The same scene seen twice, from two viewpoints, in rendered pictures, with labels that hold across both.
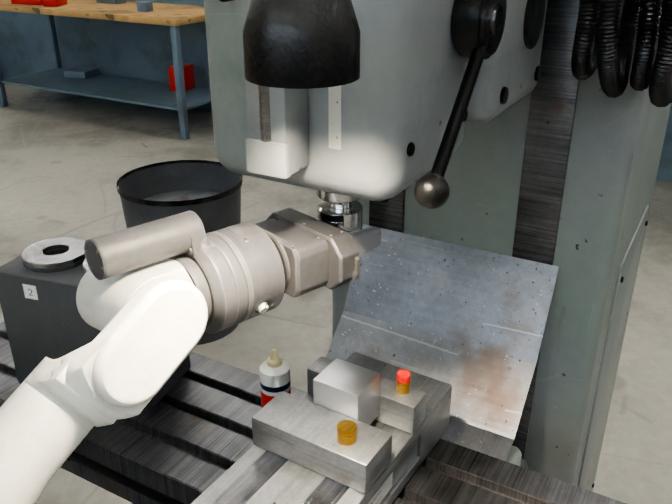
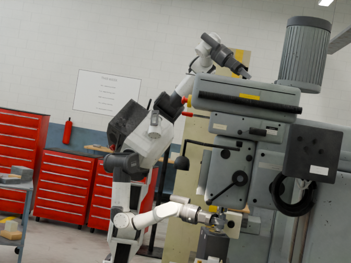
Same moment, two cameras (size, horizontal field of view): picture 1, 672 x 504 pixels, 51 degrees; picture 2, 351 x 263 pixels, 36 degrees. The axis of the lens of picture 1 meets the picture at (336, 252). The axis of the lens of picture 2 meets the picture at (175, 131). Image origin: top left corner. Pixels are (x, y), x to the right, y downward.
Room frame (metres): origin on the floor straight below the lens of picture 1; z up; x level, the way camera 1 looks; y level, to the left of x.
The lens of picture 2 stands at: (-0.63, -2.12, 1.65)
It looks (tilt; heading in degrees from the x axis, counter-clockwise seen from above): 1 degrees down; 64
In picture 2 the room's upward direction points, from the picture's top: 10 degrees clockwise
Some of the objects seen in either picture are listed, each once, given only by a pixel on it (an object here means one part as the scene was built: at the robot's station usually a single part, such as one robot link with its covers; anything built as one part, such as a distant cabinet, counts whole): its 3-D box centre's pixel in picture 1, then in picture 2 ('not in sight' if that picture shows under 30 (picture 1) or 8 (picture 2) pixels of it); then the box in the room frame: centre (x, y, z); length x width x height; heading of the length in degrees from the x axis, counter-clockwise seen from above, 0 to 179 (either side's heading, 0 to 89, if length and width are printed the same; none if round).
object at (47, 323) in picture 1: (96, 318); (212, 247); (0.88, 0.34, 1.02); 0.22 x 0.12 x 0.20; 71
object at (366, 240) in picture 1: (360, 245); (218, 222); (0.66, -0.03, 1.23); 0.06 x 0.02 x 0.03; 133
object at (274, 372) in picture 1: (275, 384); not in sight; (0.78, 0.08, 0.97); 0.04 x 0.04 x 0.11
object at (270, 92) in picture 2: not in sight; (244, 98); (0.69, -0.01, 1.81); 0.47 x 0.26 x 0.16; 151
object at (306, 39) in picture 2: not in sight; (303, 55); (0.90, -0.13, 2.05); 0.20 x 0.20 x 0.32
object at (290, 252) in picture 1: (271, 262); (201, 216); (0.62, 0.06, 1.23); 0.13 x 0.12 x 0.10; 43
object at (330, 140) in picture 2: not in sight; (312, 153); (0.78, -0.44, 1.62); 0.20 x 0.09 x 0.21; 151
